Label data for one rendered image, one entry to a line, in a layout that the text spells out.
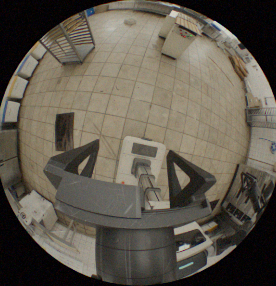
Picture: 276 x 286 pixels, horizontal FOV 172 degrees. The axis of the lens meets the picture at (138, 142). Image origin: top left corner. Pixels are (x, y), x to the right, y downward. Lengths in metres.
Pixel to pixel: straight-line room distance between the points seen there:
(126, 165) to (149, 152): 0.32
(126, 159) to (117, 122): 0.53
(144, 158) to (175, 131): 0.66
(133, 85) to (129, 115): 0.48
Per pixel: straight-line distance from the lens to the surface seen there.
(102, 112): 1.48
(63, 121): 1.74
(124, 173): 1.26
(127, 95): 1.51
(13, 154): 3.21
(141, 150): 1.19
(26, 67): 3.43
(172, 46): 1.89
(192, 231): 0.43
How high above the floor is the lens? 1.42
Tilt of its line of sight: 81 degrees down
